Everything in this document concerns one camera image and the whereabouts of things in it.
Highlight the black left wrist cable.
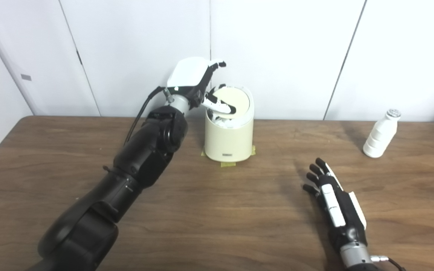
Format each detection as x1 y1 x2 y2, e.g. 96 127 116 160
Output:
125 87 165 145

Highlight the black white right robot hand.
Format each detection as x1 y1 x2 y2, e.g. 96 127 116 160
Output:
302 158 367 251

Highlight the round cream bin lid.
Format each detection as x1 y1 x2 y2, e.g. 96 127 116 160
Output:
211 87 251 118

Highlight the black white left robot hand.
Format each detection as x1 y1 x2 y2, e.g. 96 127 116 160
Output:
166 56 237 120

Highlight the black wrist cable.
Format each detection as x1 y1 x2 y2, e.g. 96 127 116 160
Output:
125 87 165 145
370 255 406 271

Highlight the small white plastic bottle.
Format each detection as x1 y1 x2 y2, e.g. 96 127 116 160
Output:
363 109 402 158

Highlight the cream-colored plastic bin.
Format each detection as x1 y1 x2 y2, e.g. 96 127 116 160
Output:
204 85 255 163

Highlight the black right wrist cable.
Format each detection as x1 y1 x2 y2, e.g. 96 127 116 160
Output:
370 255 406 271

